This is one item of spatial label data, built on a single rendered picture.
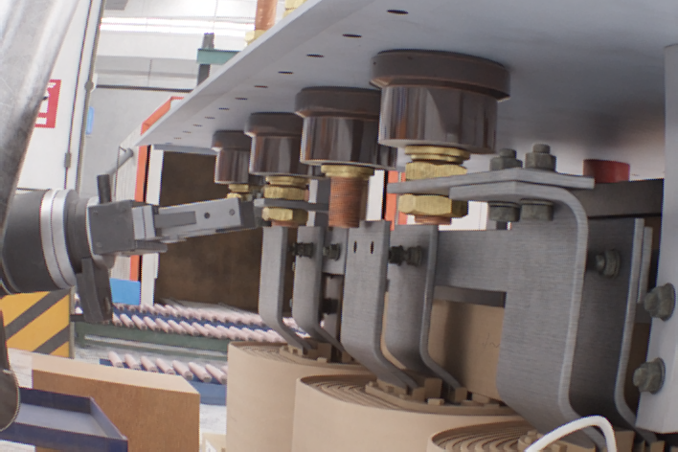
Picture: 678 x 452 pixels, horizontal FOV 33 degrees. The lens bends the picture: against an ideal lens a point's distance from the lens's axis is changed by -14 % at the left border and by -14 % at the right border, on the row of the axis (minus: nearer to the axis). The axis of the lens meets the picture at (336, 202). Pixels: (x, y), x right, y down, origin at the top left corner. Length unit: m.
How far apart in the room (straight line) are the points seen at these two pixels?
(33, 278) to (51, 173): 10.18
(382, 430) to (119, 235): 0.32
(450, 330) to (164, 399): 1.20
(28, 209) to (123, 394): 1.15
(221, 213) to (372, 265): 0.14
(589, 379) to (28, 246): 0.65
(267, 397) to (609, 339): 0.81
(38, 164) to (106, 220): 10.24
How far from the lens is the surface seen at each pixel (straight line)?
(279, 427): 1.53
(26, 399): 2.17
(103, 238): 1.22
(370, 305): 1.19
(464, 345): 1.23
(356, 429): 1.12
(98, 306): 1.26
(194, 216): 1.22
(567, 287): 0.77
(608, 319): 0.80
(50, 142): 11.47
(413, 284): 1.23
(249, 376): 1.58
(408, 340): 1.23
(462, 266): 1.12
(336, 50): 0.99
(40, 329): 11.48
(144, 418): 2.40
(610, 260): 0.79
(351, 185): 1.23
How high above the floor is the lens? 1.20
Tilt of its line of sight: 2 degrees up
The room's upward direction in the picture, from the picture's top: 5 degrees clockwise
